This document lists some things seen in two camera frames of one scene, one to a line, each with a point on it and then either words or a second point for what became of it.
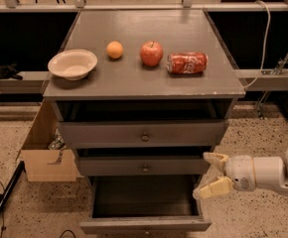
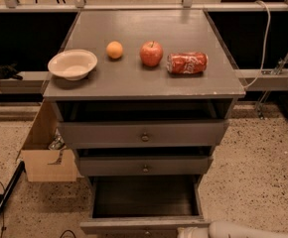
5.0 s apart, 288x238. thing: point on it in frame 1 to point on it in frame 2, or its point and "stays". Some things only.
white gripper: x=240 y=173 to x=197 y=232
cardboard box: x=44 y=164 stays
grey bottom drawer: x=144 y=204 stays
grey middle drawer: x=142 y=166 stays
